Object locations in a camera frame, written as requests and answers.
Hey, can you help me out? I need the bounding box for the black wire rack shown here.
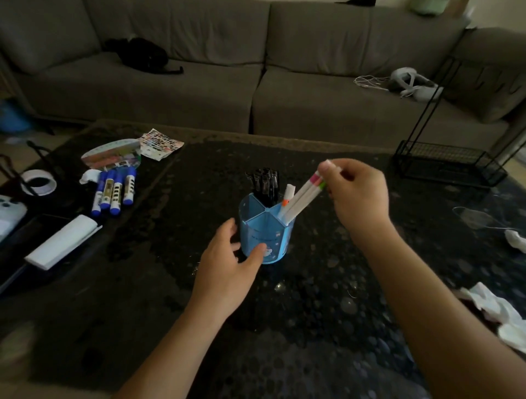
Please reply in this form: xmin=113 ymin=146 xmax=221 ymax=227
xmin=392 ymin=55 xmax=526 ymax=190

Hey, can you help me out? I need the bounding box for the white marker with green cap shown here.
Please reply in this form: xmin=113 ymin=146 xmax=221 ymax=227
xmin=283 ymin=180 xmax=328 ymax=226

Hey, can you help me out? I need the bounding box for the small white tissue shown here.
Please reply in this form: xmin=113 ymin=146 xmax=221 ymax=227
xmin=504 ymin=229 xmax=526 ymax=254

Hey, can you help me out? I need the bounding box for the white tape roll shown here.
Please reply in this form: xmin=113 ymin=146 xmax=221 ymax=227
xmin=20 ymin=169 xmax=58 ymax=197

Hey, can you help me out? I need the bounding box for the folded white paper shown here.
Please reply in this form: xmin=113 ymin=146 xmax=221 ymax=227
xmin=24 ymin=214 xmax=103 ymax=271

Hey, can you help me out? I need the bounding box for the blue bag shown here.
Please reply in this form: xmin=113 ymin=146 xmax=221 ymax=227
xmin=0 ymin=100 xmax=33 ymax=135

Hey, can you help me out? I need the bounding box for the green cushion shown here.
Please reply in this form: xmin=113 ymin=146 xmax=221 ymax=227
xmin=408 ymin=0 xmax=451 ymax=16

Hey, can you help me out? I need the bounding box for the clear pouch of coloured items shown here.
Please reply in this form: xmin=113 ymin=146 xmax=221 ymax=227
xmin=81 ymin=138 xmax=143 ymax=172

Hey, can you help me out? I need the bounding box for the person's left hand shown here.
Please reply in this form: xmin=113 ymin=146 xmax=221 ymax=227
xmin=192 ymin=218 xmax=268 ymax=320

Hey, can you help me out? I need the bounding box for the colourful sticker sheet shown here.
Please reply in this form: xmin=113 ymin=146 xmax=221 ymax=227
xmin=138 ymin=128 xmax=185 ymax=162

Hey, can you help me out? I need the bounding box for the white headset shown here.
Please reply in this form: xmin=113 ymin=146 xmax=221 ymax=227
xmin=388 ymin=67 xmax=445 ymax=103

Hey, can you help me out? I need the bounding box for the white game controller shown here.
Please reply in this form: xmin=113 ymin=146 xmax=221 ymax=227
xmin=0 ymin=195 xmax=28 ymax=243

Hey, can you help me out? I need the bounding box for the black garment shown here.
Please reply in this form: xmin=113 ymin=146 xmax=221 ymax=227
xmin=102 ymin=37 xmax=185 ymax=76

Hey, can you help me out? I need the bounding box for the black cable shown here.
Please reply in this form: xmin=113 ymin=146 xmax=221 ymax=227
xmin=0 ymin=140 xmax=55 ymax=196

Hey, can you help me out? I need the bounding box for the white glue stick, blue cap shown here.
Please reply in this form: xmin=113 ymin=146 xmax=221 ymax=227
xmin=100 ymin=170 xmax=116 ymax=210
xmin=91 ymin=171 xmax=107 ymax=218
xmin=122 ymin=166 xmax=137 ymax=206
xmin=109 ymin=170 xmax=125 ymax=216

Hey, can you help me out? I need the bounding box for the person's right forearm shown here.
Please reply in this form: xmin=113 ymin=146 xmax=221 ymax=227
xmin=351 ymin=218 xmax=526 ymax=399

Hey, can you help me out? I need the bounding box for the clear plastic wrapper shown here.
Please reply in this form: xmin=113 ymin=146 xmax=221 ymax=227
xmin=451 ymin=206 xmax=519 ymax=232

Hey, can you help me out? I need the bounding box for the grey sofa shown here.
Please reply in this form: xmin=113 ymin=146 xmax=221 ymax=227
xmin=0 ymin=0 xmax=526 ymax=152

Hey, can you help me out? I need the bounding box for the black tablet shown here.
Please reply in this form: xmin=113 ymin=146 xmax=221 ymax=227
xmin=0 ymin=213 xmax=105 ymax=295

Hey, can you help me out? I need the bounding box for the person's left forearm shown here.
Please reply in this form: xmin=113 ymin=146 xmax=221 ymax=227
xmin=114 ymin=298 xmax=231 ymax=399

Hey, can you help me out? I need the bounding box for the blue pen holder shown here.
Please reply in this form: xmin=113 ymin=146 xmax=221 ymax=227
xmin=239 ymin=193 xmax=295 ymax=265

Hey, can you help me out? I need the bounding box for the person's right hand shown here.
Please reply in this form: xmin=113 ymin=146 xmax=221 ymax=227
xmin=318 ymin=158 xmax=391 ymax=242

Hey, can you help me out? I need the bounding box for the bunch of black pens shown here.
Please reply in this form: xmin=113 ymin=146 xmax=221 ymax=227
xmin=246 ymin=167 xmax=280 ymax=207

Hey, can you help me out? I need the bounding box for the white cable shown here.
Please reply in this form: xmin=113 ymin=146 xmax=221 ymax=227
xmin=354 ymin=75 xmax=392 ymax=92

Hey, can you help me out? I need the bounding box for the white marker with pink cap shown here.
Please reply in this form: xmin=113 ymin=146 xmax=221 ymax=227
xmin=278 ymin=172 xmax=322 ymax=218

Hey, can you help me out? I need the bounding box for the large crumpled white tissue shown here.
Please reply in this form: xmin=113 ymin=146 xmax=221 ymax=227
xmin=454 ymin=281 xmax=526 ymax=355

